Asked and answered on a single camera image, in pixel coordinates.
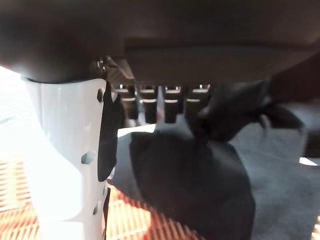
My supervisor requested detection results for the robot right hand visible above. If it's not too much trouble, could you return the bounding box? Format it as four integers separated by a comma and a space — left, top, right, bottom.
0, 0, 320, 240

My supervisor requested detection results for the black garment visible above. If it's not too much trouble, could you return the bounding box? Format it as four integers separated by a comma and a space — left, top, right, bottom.
107, 79, 307, 240

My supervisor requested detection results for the blue garment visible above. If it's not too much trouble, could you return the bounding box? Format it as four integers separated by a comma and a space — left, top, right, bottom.
226, 104, 320, 240

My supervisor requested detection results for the wicker laundry basket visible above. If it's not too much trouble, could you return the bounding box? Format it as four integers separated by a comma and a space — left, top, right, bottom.
0, 64, 203, 240

